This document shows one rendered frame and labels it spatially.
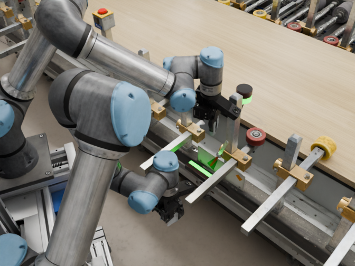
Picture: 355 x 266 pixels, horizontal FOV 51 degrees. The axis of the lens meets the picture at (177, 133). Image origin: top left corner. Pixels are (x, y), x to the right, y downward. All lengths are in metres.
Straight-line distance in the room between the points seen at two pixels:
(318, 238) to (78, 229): 1.02
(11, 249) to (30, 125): 2.32
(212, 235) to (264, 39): 1.17
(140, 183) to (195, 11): 1.56
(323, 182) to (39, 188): 1.11
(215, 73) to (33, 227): 0.77
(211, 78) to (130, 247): 1.36
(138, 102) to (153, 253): 1.62
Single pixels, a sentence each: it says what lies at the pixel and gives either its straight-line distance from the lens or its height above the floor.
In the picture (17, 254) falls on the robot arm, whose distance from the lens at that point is 0.90.
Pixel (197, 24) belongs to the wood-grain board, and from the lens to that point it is 2.29.
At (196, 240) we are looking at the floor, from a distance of 2.28.
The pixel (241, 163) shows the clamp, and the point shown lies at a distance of 1.50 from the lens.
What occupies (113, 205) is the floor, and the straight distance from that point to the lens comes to 2.47.
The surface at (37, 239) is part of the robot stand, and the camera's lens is 1.30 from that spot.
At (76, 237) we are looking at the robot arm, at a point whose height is 1.34.
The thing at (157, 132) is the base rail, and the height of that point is 0.70.
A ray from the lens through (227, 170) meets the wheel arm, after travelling 1.48.
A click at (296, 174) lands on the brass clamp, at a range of 1.37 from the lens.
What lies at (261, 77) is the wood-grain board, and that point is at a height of 0.90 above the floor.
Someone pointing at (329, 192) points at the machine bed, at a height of 0.72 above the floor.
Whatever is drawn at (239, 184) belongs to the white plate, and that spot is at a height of 0.73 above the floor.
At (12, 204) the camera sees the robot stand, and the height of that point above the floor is 0.95.
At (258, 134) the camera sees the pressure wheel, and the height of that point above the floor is 0.91.
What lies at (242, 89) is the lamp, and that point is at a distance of 1.36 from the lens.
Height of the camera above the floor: 2.00
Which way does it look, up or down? 45 degrees down
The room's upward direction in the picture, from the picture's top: 3 degrees counter-clockwise
